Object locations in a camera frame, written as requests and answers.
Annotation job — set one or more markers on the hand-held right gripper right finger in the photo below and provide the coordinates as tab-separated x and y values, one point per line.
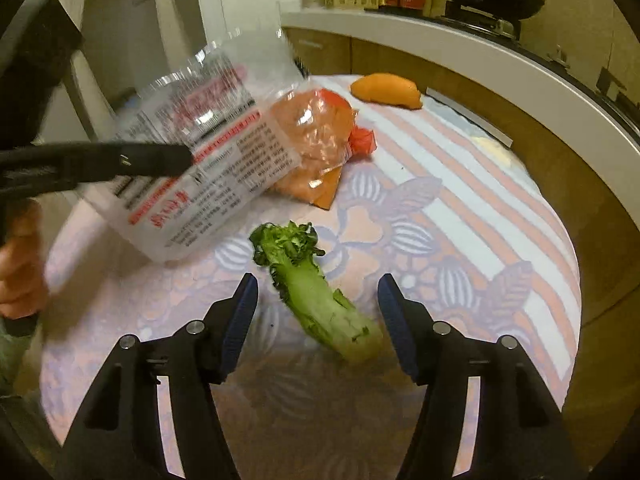
397	330

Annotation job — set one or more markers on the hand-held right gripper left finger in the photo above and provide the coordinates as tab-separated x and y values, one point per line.
242	322

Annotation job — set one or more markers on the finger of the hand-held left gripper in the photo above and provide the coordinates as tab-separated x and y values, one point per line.
125	160

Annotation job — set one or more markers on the green broccoli stem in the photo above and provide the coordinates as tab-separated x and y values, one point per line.
310	290

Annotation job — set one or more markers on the clear red-printed plastic bag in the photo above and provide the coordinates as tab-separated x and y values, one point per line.
215	180

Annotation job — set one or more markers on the orange plastic bag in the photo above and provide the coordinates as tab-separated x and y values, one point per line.
315	135

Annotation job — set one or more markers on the person's left hand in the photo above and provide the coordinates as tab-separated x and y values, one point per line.
22	270

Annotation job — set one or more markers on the floral printed tablecloth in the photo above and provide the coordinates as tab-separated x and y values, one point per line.
450	240

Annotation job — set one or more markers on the white kitchen countertop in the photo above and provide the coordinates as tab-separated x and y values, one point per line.
450	45

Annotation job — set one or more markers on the black gas stove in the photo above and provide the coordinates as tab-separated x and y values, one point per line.
500	24

